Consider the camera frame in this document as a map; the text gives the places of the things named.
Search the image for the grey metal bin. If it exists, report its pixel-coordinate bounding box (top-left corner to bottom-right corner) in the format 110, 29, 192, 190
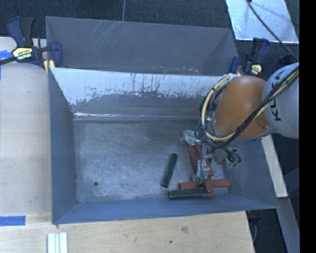
45, 16, 280, 225

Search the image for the dark green flat block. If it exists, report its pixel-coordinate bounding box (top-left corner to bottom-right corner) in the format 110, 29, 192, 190
160, 152, 179, 188
167, 188, 205, 200

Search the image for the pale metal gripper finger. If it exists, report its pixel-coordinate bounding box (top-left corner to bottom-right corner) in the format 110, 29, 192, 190
201, 162, 212, 181
191, 160, 202, 182

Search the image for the red-brown flat block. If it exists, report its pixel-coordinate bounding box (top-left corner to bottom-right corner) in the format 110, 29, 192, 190
177, 178, 231, 191
187, 144, 215, 195

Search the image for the pale wood board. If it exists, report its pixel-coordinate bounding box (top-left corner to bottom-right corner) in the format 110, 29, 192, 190
0, 62, 53, 217

